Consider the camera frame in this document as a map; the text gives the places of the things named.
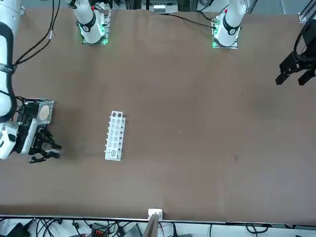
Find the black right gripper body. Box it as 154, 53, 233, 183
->
29, 125, 46, 155

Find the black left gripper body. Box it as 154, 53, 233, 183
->
297, 19, 316, 61

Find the steel tray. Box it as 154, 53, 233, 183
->
13, 98, 54, 129

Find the white test tube rack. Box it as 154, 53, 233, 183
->
104, 110, 126, 162

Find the black power adapter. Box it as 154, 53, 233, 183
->
6, 222, 31, 237

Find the black device with red stripes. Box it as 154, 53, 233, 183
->
90, 222, 109, 237

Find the grey metal box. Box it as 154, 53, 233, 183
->
125, 223, 144, 237

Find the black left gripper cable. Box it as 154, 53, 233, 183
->
294, 22, 309, 59

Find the wire gauze with ceramic disc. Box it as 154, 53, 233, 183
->
37, 100, 54, 124

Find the black cable across table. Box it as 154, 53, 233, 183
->
158, 13, 218, 30

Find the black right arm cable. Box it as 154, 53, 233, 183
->
11, 0, 61, 72

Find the aluminium camera post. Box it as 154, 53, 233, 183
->
144, 208, 164, 237

